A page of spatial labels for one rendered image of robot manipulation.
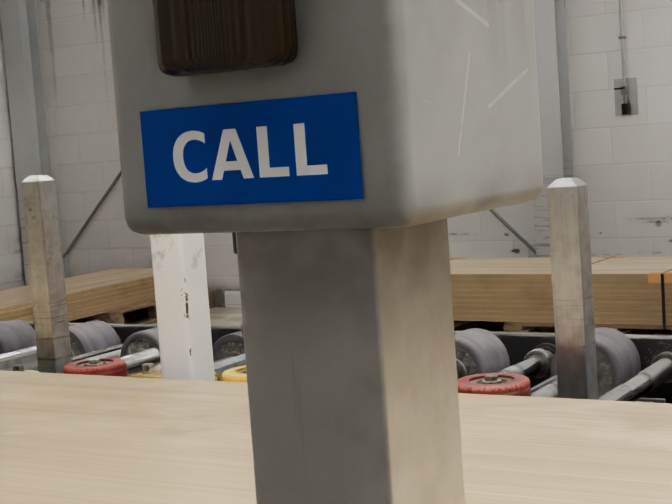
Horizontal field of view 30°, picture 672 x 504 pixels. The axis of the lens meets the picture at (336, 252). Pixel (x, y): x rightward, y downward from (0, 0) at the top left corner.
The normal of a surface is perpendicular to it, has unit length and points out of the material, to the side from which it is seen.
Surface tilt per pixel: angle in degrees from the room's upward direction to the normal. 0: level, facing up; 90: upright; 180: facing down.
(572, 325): 90
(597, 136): 90
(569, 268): 90
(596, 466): 0
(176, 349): 90
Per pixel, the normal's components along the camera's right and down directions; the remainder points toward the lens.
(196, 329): 0.85, -0.01
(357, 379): -0.51, 0.11
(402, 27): 0.70, 0.02
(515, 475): -0.07, -0.99
